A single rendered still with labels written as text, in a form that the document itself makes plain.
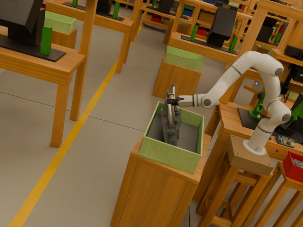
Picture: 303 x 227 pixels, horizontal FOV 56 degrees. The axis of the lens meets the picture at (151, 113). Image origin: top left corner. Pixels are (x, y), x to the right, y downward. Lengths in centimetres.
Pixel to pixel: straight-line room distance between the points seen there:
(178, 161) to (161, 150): 14
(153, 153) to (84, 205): 96
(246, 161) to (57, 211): 158
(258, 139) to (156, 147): 79
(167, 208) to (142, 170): 35
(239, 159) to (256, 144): 20
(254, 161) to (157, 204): 78
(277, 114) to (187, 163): 71
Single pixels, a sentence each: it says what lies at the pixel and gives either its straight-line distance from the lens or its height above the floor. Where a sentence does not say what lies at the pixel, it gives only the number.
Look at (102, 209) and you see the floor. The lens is 268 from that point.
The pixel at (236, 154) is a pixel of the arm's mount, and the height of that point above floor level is 94.
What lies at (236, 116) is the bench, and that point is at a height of 88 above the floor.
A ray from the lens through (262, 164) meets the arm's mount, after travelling 224.
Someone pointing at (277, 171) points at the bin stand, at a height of 72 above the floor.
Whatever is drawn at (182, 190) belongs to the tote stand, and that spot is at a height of 66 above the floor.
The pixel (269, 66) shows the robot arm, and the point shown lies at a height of 162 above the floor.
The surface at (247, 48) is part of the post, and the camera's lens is 296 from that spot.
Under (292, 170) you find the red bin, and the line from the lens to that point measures 252.
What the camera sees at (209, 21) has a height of 73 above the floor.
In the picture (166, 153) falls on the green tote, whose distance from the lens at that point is 197.
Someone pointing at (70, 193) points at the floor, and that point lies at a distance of 277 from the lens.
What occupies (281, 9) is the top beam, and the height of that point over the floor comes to 190.
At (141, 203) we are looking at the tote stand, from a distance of 228.
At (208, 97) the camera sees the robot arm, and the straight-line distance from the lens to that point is 180.
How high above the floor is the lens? 200
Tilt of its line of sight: 28 degrees down
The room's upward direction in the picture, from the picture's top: 17 degrees clockwise
